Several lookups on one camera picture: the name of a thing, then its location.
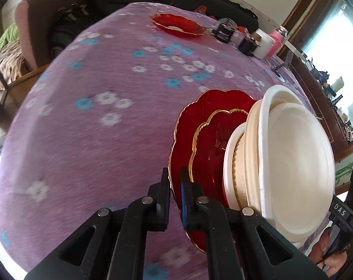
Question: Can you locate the white disposable bowl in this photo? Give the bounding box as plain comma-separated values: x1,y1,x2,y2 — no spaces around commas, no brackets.
222,122,248,210
268,93,335,237

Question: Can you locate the green cloth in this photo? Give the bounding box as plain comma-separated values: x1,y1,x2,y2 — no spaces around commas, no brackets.
0,23,19,51

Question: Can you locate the white flat box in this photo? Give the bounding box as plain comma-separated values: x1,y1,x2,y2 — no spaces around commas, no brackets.
283,39,307,62

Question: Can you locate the pink sleeved steel bottle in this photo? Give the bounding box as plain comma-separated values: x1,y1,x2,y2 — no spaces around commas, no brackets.
267,26,289,56

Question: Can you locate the wooden side table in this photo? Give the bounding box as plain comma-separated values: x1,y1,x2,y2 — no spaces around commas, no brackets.
0,64,50,155

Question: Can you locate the white disposable plate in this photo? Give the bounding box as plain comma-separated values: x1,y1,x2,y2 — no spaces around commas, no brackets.
257,84,336,243

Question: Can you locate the brown wooden window frame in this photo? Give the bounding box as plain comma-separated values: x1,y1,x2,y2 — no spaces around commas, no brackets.
281,0,337,35

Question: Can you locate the brown patterned blanket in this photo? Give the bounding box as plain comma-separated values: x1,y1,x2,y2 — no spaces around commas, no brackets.
0,39,29,92

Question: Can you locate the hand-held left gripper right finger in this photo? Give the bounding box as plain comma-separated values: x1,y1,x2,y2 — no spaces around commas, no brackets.
180,168,330,280

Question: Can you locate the brownish pink chair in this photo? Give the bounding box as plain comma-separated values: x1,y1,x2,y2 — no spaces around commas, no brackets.
14,0,95,70

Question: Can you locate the dark assorted clutter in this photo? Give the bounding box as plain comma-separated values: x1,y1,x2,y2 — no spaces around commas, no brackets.
306,58,353,143

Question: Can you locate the large red scalloped plate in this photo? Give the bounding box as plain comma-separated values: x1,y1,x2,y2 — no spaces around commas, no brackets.
168,89,264,254

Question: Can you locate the beige disposable plate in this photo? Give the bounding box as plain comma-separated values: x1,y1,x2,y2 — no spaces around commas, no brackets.
241,99,264,219

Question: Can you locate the purple floral tablecloth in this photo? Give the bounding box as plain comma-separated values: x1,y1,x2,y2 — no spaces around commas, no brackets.
0,1,323,280

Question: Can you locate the white plastic jar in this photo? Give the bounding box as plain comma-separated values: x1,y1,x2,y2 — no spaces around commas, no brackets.
252,29,274,59

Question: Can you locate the small red glass dish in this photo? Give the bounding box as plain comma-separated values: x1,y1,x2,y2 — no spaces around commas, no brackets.
150,13,205,39

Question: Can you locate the black round jar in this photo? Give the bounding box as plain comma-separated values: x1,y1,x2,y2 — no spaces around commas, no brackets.
238,33,257,56

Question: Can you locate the green bamboo wall sticker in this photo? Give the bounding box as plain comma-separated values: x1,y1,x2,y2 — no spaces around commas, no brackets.
335,163,353,181

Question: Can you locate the black labelled jar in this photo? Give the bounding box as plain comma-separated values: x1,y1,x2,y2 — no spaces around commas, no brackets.
213,18,238,43

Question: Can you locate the person's right hand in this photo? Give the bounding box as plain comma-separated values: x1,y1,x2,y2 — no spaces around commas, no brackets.
308,229,353,278

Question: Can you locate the black phone stand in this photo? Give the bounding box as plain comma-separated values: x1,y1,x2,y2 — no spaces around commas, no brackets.
271,42,295,84

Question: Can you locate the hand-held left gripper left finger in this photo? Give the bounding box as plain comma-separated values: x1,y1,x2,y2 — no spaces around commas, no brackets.
24,168,171,280

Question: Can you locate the black bag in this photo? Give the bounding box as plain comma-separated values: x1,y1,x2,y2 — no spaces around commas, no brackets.
48,14,92,62

